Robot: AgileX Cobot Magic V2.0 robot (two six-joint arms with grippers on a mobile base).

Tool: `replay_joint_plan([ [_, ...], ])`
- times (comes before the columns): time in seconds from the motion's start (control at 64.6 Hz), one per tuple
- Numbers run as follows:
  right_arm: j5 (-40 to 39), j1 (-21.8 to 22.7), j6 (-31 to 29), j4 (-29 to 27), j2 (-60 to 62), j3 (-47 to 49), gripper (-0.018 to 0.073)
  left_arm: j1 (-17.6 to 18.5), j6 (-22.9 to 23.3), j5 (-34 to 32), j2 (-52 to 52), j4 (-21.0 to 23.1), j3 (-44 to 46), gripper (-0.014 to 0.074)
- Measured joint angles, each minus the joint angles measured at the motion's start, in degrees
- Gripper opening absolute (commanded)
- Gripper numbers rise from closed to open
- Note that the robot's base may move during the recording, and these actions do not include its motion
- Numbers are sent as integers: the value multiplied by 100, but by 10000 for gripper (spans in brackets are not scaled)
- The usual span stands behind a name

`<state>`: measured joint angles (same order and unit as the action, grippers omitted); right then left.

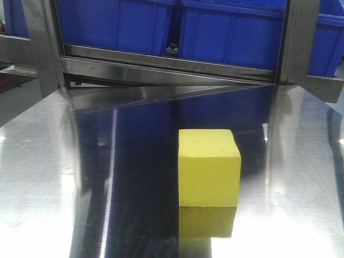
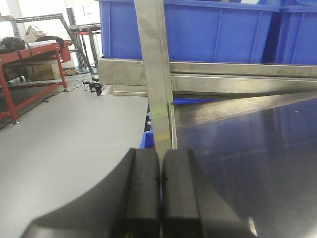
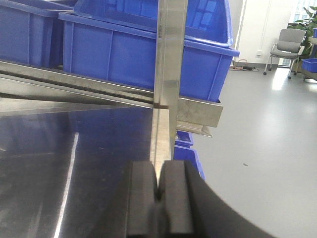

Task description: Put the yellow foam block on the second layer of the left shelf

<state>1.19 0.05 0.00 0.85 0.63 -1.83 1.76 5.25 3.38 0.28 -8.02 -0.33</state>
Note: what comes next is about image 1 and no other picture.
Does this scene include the blue plastic bin left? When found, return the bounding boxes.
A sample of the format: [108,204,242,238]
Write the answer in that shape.
[56,1,179,56]

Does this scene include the stainless steel shelf frame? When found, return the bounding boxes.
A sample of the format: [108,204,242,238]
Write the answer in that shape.
[1,1,343,103]

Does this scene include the blue bin far left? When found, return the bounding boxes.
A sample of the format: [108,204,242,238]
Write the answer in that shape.
[3,0,29,38]

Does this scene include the blue bin far right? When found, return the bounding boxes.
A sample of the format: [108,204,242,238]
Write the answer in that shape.
[308,1,343,77]

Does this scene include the blue plastic bin right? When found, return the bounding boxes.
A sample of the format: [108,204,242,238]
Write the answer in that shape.
[178,1,286,70]

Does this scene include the yellow foam block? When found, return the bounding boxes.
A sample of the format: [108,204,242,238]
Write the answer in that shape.
[178,129,241,207]

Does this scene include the blue plastic bin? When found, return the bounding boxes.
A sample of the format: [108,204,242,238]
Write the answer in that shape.
[56,1,179,56]
[178,1,286,70]

